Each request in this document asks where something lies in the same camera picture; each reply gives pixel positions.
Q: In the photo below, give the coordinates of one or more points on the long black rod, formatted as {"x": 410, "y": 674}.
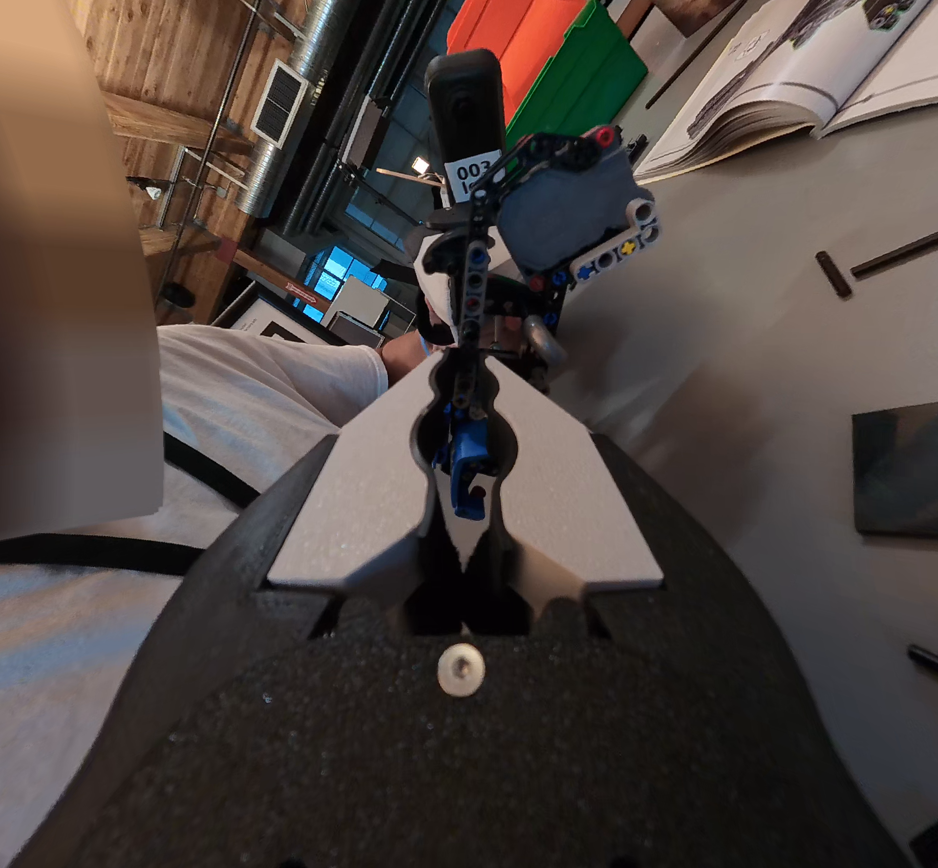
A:
{"x": 696, "y": 53}

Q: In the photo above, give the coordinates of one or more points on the person's left forearm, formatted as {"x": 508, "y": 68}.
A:
{"x": 403, "y": 355}

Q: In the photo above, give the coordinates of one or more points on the silver ventilation duct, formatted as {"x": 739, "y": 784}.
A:
{"x": 322, "y": 40}

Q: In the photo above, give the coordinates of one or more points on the dark flat rectangular plate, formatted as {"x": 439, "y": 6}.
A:
{"x": 898, "y": 472}

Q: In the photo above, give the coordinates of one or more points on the person's torso in white shirt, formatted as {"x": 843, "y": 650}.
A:
{"x": 256, "y": 399}

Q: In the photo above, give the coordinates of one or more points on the black framed marker board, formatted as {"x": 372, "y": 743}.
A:
{"x": 271, "y": 326}

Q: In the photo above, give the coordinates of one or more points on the partly built lego truck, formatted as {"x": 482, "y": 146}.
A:
{"x": 564, "y": 208}

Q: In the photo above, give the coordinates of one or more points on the open instruction booklet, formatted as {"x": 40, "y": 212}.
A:
{"x": 791, "y": 62}

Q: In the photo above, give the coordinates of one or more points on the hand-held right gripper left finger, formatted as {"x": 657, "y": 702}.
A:
{"x": 344, "y": 501}

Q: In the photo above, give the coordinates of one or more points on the white framed vent grille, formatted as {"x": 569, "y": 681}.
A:
{"x": 278, "y": 104}

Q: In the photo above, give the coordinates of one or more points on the green plastic bin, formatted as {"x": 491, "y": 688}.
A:
{"x": 586, "y": 77}

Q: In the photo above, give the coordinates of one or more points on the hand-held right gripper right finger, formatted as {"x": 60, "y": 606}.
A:
{"x": 579, "y": 509}

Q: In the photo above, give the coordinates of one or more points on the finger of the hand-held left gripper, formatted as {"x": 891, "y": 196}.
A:
{"x": 438, "y": 289}

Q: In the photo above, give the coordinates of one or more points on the orange plastic bin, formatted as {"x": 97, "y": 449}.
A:
{"x": 513, "y": 25}

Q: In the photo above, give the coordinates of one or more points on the long thin black lego axle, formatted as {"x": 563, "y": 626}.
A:
{"x": 894, "y": 254}

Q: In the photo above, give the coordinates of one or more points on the short black lego axle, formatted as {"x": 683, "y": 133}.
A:
{"x": 834, "y": 274}

